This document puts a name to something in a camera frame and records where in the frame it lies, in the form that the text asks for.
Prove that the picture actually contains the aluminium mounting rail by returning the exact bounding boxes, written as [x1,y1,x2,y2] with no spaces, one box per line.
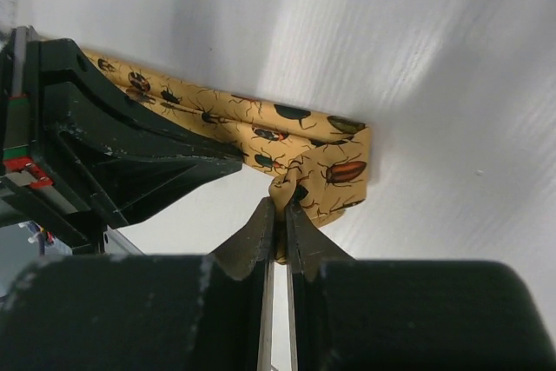
[103,227,142,255]

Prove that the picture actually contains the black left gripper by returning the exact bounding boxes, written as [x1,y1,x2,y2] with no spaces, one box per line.
[1,26,242,255]

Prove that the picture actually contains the yellow beetle print tie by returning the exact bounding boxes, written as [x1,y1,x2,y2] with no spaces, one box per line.
[80,48,371,264]

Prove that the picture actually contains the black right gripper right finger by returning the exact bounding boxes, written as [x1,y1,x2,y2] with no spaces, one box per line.
[285,201,554,370]

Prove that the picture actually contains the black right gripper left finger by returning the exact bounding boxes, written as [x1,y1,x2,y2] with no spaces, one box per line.
[1,198,275,370]

